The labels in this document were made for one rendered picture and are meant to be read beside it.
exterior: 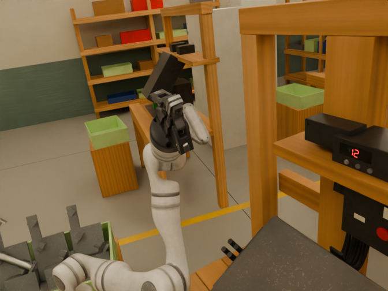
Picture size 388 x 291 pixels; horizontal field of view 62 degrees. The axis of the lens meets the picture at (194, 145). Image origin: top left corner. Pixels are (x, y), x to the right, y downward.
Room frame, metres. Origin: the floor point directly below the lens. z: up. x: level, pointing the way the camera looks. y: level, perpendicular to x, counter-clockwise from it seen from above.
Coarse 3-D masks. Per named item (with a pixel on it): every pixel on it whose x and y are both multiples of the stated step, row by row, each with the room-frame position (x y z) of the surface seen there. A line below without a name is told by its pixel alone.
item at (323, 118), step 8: (312, 120) 0.85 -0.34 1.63; (320, 120) 0.84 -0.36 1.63; (328, 120) 0.84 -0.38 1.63; (336, 120) 0.83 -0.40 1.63; (344, 120) 0.82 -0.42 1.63; (312, 128) 0.85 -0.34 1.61; (320, 128) 0.83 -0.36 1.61; (328, 128) 0.80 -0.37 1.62; (336, 128) 0.78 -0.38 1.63; (344, 128) 0.77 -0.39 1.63; (352, 128) 0.76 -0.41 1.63; (360, 128) 0.76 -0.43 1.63; (312, 136) 0.85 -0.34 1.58; (320, 136) 0.82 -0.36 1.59; (328, 136) 0.80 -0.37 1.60; (320, 144) 0.82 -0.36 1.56; (328, 144) 0.80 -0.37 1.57
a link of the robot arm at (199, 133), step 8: (184, 104) 0.63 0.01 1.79; (184, 112) 0.62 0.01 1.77; (192, 112) 0.62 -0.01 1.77; (192, 120) 0.61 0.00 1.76; (200, 120) 0.61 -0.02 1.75; (192, 128) 0.60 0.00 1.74; (200, 128) 0.60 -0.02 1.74; (192, 136) 0.59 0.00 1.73; (200, 136) 0.59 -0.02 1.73; (208, 136) 0.59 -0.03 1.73; (152, 144) 0.57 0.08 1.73; (200, 144) 0.59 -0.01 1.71; (160, 152) 0.57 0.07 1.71; (176, 152) 0.57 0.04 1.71
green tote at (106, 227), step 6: (102, 222) 1.45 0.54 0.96; (108, 222) 1.45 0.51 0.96; (102, 228) 1.44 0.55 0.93; (108, 228) 1.45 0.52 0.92; (66, 234) 1.40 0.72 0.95; (108, 234) 1.45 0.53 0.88; (66, 240) 1.40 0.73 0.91; (108, 240) 1.45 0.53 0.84; (114, 240) 1.42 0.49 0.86; (30, 246) 1.36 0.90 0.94; (72, 246) 1.40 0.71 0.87; (114, 246) 1.38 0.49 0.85; (30, 252) 1.36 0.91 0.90; (114, 252) 1.31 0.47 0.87; (114, 258) 1.25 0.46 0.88; (84, 282) 1.04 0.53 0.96; (90, 282) 1.04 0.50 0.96
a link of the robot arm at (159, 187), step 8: (144, 152) 0.70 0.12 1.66; (144, 160) 0.69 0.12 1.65; (152, 160) 0.68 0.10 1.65; (152, 168) 0.67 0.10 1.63; (160, 168) 0.69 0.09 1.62; (168, 168) 0.69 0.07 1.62; (152, 176) 0.67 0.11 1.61; (152, 184) 0.67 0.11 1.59; (160, 184) 0.66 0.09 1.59; (168, 184) 0.67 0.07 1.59; (176, 184) 0.68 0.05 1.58; (152, 192) 0.67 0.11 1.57; (160, 192) 0.65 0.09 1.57; (168, 192) 0.65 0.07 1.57; (176, 192) 0.66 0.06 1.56
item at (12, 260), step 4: (0, 220) 1.26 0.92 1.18; (4, 220) 1.28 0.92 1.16; (0, 224) 1.26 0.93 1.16; (0, 252) 1.21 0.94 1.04; (0, 256) 1.19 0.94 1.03; (4, 256) 1.19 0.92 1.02; (8, 256) 1.20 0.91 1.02; (4, 260) 1.18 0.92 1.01; (8, 260) 1.18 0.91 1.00; (12, 260) 1.19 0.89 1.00; (16, 260) 1.19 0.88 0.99; (20, 260) 1.20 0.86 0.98; (16, 264) 1.18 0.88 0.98; (20, 264) 1.18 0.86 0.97; (24, 264) 1.19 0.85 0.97; (28, 264) 1.19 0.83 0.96; (28, 268) 1.18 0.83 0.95
